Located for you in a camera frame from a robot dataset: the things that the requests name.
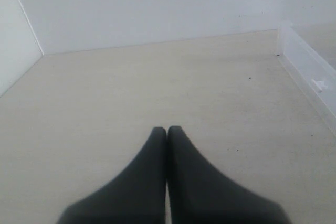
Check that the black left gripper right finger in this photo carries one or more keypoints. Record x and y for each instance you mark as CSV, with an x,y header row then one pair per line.
x,y
200,193

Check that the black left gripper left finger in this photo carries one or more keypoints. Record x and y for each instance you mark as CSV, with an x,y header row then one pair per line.
x,y
136,195

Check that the clear plastic tray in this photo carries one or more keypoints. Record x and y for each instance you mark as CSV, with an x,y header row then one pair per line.
x,y
307,51

